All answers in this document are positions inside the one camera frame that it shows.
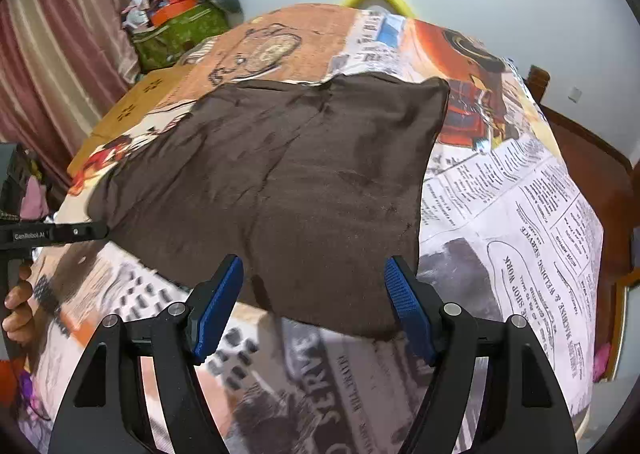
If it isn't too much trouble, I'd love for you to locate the green patterned storage box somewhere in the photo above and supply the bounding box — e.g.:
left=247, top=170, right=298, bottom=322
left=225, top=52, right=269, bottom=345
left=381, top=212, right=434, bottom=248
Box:
left=131, top=4, right=232, bottom=74

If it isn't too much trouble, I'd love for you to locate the brown shirt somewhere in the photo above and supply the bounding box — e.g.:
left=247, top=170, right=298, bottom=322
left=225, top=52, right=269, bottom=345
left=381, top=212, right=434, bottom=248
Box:
left=86, top=71, right=451, bottom=342

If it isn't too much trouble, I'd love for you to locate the pink cloth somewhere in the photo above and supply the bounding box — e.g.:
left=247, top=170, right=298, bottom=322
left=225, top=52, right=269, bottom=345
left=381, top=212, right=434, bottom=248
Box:
left=22, top=174, right=50, bottom=223

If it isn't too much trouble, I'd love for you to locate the striped pillow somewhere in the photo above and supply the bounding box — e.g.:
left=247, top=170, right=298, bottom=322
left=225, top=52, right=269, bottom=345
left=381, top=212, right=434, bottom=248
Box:
left=182, top=36, right=227, bottom=66

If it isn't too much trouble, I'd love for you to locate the wooden bed post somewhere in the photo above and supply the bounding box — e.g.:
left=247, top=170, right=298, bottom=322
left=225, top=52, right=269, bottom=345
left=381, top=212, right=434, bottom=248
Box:
left=527, top=64, right=552, bottom=105

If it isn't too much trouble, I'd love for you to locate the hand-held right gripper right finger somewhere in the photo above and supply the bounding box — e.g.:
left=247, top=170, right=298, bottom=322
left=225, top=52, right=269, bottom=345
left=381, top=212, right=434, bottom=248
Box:
left=384, top=255, right=576, bottom=454

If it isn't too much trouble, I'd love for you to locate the orange box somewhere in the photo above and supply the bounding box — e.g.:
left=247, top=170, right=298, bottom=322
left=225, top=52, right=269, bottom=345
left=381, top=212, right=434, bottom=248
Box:
left=149, top=0, right=199, bottom=27

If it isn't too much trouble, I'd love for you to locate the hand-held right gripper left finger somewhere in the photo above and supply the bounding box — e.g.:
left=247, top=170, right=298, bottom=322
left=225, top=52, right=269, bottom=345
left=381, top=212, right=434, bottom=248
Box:
left=47, top=254, right=246, bottom=454

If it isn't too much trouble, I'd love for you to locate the person's left hand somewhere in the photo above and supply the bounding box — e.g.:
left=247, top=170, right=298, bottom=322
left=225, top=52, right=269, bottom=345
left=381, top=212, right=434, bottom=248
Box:
left=2, top=267, right=36, bottom=344

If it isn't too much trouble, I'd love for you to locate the striped curtain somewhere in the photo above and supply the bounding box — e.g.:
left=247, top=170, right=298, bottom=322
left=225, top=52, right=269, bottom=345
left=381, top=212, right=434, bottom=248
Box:
left=0, top=0, right=139, bottom=187

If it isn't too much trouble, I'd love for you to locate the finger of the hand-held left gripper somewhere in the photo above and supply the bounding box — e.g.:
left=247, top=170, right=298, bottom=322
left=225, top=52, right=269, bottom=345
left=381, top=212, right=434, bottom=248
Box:
left=52, top=220, right=110, bottom=245

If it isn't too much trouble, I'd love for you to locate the printed newspaper-pattern blanket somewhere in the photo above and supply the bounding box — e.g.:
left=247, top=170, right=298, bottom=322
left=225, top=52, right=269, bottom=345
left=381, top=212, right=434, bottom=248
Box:
left=15, top=4, right=604, bottom=454

